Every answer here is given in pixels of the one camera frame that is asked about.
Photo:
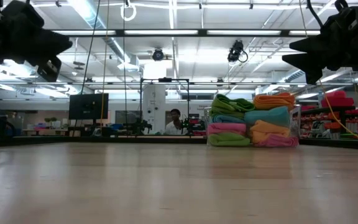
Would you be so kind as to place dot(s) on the dark ceiling disc fixture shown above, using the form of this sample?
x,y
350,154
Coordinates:
x,y
79,63

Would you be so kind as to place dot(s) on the red stacked bins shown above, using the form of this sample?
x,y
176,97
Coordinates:
x,y
337,101

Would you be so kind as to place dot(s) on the clear plastic bin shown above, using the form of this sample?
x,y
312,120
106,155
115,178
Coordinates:
x,y
297,121

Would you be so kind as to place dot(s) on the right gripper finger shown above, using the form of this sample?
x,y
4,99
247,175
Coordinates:
x,y
306,45
304,67

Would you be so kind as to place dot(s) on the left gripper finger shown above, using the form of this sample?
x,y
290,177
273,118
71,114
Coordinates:
x,y
50,70
56,43

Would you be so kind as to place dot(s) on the blue crate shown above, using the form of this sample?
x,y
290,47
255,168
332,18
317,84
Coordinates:
x,y
117,126

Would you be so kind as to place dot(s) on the black rig frame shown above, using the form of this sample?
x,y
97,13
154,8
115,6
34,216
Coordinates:
x,y
141,93

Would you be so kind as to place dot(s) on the black shelf table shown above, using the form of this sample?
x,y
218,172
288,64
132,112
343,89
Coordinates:
x,y
342,115

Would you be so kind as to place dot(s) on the white pillar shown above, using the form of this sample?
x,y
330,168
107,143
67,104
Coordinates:
x,y
154,102

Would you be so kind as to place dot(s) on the black distant robot arm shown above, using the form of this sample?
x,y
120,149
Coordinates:
x,y
141,127
191,126

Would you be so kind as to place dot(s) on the person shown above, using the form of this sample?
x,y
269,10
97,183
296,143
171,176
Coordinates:
x,y
174,123

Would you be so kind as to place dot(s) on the black ceiling device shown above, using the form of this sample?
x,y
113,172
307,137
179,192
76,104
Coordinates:
x,y
235,51

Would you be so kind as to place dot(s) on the silver ceiling duct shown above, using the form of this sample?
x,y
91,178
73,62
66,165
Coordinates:
x,y
117,46

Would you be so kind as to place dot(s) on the green microfiber towel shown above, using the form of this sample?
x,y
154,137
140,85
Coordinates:
x,y
228,140
232,105

